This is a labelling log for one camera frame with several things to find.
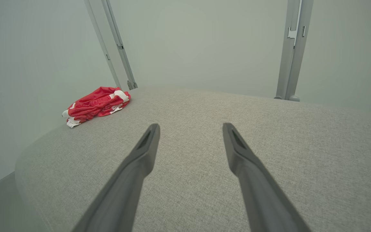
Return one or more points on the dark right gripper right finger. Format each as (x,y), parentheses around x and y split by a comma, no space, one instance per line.
(266,199)

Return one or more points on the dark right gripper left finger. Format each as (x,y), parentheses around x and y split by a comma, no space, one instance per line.
(118,199)

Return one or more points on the small red white-trimmed garment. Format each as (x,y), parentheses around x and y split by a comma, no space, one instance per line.
(95,104)

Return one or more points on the grey post with bracket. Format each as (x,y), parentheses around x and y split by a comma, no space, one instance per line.
(290,64)

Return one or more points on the grey post with round foot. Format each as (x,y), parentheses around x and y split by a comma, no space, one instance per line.
(104,32)

